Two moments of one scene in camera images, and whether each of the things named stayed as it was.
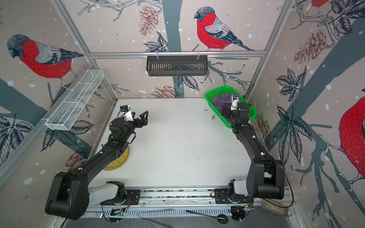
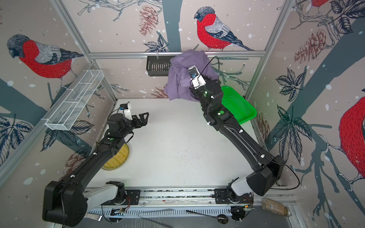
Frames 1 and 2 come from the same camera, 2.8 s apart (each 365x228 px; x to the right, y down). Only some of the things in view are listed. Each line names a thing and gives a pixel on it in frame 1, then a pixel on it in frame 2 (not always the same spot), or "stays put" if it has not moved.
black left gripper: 144,121 stays put
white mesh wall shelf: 65,114 stays put
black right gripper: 229,113 to 195,92
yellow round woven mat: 120,161 stays put
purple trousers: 222,102 to 177,86
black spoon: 221,218 stays put
